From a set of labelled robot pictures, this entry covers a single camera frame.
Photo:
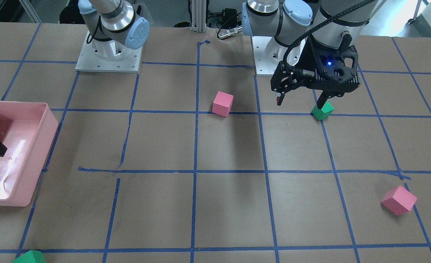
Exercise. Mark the black electronics box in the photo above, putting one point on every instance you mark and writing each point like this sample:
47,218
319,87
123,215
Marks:
228,18

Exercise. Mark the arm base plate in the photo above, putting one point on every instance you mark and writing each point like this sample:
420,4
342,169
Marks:
267,53
108,57

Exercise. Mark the aluminium frame post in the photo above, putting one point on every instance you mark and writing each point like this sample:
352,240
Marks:
198,16

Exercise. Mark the green cube near arm base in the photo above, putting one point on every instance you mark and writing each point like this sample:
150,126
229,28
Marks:
324,112

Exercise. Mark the green cube at table edge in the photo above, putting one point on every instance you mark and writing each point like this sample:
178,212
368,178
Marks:
32,256

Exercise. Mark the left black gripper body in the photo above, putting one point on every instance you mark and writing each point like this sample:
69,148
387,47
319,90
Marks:
313,57

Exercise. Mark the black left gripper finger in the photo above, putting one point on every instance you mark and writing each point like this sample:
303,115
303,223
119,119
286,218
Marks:
322,99
280,98

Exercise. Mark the pink cube far corner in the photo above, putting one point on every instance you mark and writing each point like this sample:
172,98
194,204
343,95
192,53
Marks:
399,200

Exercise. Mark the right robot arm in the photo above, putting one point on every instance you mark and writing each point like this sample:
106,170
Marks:
117,32

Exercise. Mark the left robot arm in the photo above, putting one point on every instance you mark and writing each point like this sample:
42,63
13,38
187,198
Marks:
316,38

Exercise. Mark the silver cable connector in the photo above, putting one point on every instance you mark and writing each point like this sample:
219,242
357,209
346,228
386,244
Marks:
229,33

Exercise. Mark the pink plastic bin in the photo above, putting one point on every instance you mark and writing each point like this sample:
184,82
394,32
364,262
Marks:
27,130

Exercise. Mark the pink cube near arm base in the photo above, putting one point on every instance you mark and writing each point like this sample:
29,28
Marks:
222,103

